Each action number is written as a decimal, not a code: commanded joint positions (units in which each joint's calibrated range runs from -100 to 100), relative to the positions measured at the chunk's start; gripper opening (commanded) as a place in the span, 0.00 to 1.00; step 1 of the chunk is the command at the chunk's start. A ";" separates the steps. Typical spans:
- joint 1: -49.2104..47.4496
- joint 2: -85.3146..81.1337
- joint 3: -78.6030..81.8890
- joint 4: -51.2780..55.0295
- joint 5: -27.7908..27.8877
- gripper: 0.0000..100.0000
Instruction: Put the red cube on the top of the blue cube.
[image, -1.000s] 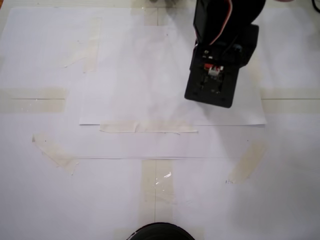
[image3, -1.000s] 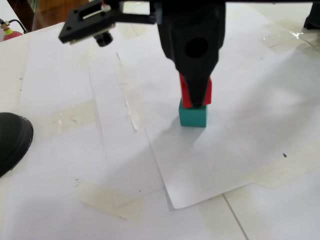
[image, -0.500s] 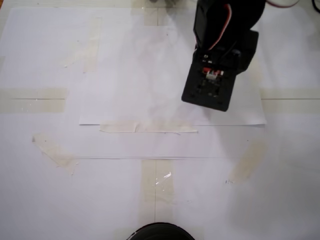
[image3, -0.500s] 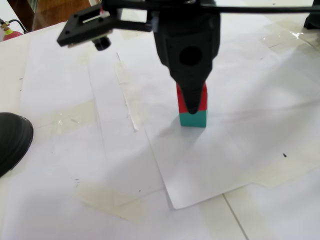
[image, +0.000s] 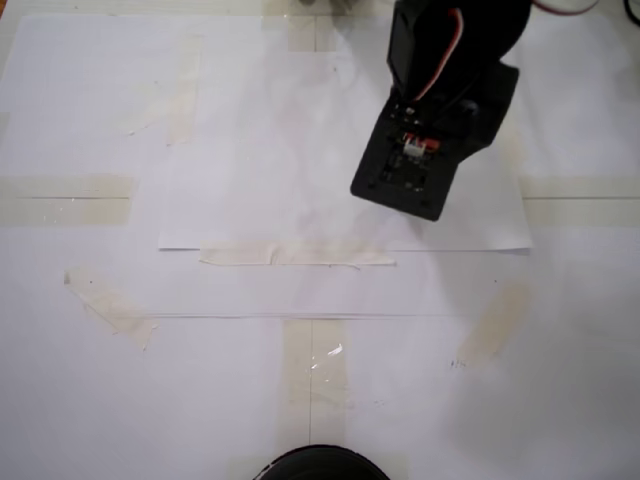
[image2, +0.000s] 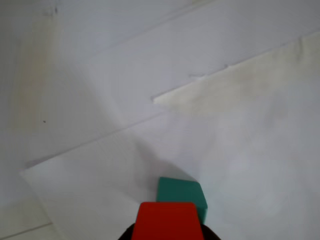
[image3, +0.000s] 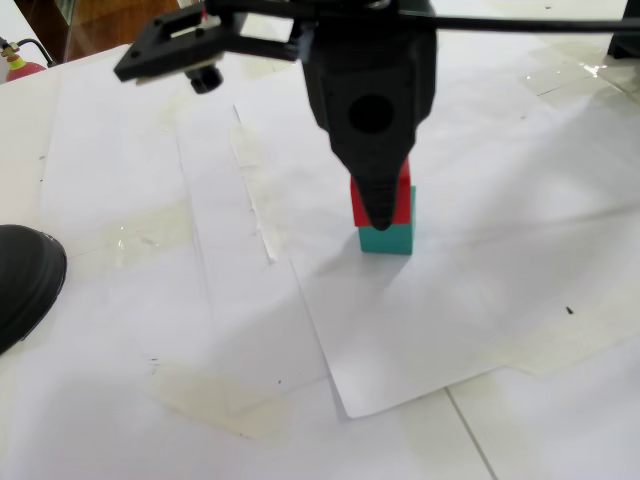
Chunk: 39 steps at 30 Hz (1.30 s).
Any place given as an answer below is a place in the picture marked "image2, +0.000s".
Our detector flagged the small white paper sheet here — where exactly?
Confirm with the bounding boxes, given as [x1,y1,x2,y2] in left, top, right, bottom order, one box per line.
[19,44,320,240]

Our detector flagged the beige masking tape strip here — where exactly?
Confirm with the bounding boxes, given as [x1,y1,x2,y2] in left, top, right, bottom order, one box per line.
[151,31,320,126]

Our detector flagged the red wooden cube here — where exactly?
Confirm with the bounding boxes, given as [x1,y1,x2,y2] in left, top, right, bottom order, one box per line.
[134,201,205,240]

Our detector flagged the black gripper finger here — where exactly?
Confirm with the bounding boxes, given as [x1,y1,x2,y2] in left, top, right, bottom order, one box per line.
[200,224,223,240]
[119,223,137,240]

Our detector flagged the teal blue wooden cube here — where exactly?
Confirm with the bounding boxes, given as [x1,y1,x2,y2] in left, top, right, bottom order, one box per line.
[155,176,209,225]

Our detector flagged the large white paper sheet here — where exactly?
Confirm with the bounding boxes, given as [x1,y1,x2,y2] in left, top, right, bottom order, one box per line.
[0,0,320,176]

